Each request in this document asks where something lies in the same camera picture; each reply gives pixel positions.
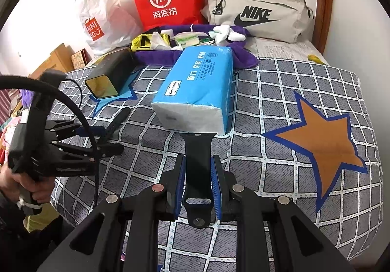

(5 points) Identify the grey checked blanket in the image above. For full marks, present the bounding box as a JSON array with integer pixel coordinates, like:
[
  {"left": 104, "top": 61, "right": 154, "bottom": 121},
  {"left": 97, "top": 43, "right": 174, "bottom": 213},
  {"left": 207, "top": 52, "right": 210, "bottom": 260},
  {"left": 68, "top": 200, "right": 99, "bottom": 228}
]
[{"left": 50, "top": 56, "right": 383, "bottom": 272}]

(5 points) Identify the wooden furniture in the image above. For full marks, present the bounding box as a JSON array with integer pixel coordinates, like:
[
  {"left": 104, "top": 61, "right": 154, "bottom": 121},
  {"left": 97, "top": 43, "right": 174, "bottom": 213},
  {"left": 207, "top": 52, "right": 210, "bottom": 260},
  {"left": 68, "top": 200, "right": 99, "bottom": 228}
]
[{"left": 29, "top": 43, "right": 74, "bottom": 81}]

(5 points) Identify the blue tissue pack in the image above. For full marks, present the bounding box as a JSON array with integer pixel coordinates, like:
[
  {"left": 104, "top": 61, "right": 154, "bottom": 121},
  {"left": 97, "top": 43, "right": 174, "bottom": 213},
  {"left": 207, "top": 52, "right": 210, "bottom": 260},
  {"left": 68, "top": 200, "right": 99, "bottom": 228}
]
[{"left": 151, "top": 46, "right": 239, "bottom": 136}]

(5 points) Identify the person's left forearm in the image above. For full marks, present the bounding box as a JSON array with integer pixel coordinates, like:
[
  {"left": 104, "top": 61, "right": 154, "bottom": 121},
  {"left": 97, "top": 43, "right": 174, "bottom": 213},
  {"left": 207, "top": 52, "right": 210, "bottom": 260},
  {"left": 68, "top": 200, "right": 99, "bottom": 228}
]
[{"left": 0, "top": 188, "right": 39, "bottom": 272}]

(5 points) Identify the short black watch strap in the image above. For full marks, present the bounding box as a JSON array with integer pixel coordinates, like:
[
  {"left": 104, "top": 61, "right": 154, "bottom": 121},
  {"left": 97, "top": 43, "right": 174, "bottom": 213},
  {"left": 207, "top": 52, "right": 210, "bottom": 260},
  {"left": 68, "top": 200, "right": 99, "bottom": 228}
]
[{"left": 99, "top": 107, "right": 131, "bottom": 143}]

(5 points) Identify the yellow green cloth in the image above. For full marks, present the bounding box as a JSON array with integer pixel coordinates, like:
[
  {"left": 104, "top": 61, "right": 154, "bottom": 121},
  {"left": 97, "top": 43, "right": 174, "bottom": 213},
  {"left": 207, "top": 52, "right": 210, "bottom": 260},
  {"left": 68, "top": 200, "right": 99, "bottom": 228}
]
[{"left": 24, "top": 208, "right": 61, "bottom": 231}]

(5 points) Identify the black box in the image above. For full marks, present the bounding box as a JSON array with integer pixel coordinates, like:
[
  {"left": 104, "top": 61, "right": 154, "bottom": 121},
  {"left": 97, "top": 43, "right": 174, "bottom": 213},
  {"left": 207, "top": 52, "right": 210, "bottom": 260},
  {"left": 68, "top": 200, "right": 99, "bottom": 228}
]
[{"left": 84, "top": 48, "right": 135, "bottom": 98}]

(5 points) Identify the red striped curtain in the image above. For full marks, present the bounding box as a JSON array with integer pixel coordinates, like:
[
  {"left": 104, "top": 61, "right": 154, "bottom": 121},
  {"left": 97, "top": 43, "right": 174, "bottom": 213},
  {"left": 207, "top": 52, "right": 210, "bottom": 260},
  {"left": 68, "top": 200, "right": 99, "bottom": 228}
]
[{"left": 0, "top": 89, "right": 16, "bottom": 122}]

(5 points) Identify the wooden headboard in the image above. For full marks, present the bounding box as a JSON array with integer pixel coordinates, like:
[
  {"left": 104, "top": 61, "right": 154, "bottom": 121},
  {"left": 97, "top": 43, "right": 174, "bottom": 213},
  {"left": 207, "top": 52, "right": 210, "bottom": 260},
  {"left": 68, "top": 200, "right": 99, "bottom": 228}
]
[{"left": 314, "top": 0, "right": 334, "bottom": 53}]

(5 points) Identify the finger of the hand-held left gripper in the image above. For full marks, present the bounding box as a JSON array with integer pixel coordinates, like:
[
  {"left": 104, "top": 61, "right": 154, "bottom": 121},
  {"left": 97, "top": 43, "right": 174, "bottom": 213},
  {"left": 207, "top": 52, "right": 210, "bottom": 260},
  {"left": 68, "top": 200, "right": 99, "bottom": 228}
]
[
  {"left": 53, "top": 141, "right": 124, "bottom": 176},
  {"left": 46, "top": 119, "right": 107, "bottom": 142}
]

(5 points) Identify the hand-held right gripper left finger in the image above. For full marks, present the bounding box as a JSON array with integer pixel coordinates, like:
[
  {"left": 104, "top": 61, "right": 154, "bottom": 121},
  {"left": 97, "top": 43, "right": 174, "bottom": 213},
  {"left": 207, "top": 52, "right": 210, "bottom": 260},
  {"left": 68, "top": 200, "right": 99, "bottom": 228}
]
[{"left": 37, "top": 155, "right": 186, "bottom": 272}]

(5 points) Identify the pile of colourful clothes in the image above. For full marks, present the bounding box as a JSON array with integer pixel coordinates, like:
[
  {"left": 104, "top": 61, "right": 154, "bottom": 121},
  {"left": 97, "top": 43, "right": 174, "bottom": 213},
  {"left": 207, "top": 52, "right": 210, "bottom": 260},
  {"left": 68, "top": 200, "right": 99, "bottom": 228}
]
[{"left": 0, "top": 86, "right": 35, "bottom": 169}]

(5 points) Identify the person's left hand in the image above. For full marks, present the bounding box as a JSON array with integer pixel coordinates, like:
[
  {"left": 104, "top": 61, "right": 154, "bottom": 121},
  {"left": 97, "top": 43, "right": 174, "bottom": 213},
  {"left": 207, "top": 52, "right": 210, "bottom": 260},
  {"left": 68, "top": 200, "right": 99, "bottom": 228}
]
[{"left": 0, "top": 161, "right": 55, "bottom": 204}]

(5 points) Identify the purple towel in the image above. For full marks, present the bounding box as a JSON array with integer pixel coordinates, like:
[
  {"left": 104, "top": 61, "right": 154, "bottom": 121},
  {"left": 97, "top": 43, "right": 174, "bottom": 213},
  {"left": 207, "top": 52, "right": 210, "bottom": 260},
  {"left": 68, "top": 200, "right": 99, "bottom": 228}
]
[{"left": 134, "top": 24, "right": 259, "bottom": 69}]

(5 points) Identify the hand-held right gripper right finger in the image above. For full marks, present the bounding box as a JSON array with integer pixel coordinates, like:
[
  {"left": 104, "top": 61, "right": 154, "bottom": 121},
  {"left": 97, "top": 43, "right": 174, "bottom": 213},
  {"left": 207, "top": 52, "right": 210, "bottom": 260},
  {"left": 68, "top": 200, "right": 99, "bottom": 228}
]
[{"left": 210, "top": 155, "right": 357, "bottom": 272}]

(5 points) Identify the black watch strap with slot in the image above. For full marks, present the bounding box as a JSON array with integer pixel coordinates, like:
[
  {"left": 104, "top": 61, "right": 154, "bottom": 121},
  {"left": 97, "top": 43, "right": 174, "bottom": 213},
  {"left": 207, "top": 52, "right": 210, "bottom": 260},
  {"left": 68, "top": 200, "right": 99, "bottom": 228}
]
[{"left": 179, "top": 133, "right": 215, "bottom": 228}]

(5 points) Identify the crumpled white plastic bag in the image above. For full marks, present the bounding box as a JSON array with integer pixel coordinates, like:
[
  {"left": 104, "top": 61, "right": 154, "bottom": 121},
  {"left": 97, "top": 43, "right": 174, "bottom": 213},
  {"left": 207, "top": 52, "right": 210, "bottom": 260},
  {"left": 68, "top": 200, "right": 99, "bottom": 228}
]
[{"left": 150, "top": 31, "right": 169, "bottom": 51}]

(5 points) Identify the white plastic shopping bag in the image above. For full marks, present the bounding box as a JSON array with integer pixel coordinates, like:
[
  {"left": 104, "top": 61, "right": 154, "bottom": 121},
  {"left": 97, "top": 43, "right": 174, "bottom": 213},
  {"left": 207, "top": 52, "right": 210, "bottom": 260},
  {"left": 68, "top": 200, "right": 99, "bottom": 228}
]
[{"left": 74, "top": 0, "right": 144, "bottom": 56}]

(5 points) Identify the black cable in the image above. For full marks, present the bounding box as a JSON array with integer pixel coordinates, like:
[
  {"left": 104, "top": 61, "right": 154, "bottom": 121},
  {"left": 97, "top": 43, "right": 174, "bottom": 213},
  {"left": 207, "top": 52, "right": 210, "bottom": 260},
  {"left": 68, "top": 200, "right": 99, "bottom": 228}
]
[{"left": 0, "top": 75, "right": 101, "bottom": 208}]

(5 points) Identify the yellow bag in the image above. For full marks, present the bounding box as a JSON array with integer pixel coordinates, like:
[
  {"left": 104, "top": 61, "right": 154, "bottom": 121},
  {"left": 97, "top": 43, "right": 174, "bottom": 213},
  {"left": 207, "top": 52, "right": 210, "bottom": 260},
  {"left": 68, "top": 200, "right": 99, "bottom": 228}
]
[{"left": 130, "top": 33, "right": 171, "bottom": 51}]

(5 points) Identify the small patterned box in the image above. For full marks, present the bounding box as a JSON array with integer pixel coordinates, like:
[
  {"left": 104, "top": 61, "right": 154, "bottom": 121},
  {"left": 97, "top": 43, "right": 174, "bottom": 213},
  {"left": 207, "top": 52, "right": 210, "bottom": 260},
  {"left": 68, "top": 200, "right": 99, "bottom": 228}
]
[{"left": 71, "top": 50, "right": 89, "bottom": 70}]

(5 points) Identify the green wet wipe packet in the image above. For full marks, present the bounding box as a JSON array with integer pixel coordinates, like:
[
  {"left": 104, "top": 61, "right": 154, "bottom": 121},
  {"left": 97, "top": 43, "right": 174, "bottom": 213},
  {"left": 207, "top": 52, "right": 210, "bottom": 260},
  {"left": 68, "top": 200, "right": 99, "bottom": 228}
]
[{"left": 174, "top": 31, "right": 201, "bottom": 47}]

